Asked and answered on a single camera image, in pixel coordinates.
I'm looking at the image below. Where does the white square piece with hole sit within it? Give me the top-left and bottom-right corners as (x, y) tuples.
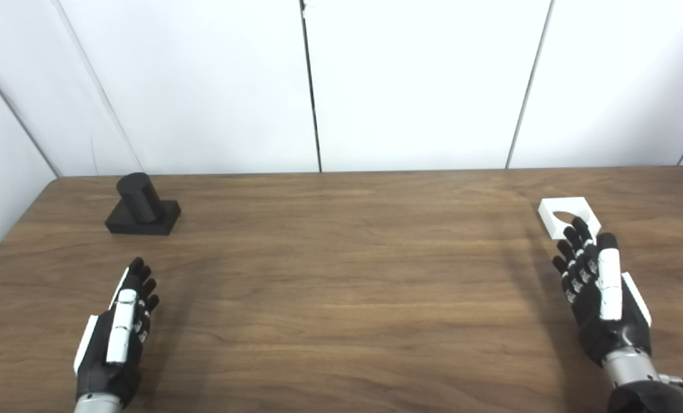
(538, 197), (602, 240)

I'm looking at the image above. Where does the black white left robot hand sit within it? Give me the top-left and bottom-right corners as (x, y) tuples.
(73, 257), (160, 409)

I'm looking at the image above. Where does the black peg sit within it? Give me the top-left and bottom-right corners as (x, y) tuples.
(105, 172), (182, 236)

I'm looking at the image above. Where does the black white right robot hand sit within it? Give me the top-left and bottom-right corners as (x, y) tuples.
(552, 217), (653, 368)

